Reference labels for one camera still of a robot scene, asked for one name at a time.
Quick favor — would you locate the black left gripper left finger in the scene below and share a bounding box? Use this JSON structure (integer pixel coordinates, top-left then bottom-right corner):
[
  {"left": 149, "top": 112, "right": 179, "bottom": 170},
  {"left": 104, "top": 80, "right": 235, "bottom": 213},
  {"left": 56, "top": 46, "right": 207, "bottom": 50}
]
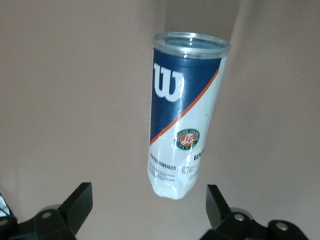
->
[{"left": 0, "top": 182, "right": 93, "bottom": 240}]

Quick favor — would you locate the white blue tennis ball can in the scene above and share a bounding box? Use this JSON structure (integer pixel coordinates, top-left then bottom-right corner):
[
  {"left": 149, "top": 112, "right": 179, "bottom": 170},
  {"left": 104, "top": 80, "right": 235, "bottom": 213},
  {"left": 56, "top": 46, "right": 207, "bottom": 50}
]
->
[{"left": 146, "top": 31, "right": 232, "bottom": 201}]

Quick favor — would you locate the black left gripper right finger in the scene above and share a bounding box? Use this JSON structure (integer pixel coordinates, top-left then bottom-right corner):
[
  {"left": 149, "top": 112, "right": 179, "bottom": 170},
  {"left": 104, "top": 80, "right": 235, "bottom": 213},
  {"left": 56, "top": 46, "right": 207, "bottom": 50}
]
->
[{"left": 199, "top": 184, "right": 310, "bottom": 240}]

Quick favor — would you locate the brown table mat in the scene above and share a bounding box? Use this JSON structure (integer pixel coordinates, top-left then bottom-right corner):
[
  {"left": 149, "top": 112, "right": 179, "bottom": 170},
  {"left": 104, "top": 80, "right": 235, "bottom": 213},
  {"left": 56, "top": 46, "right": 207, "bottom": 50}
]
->
[{"left": 0, "top": 0, "right": 320, "bottom": 240}]

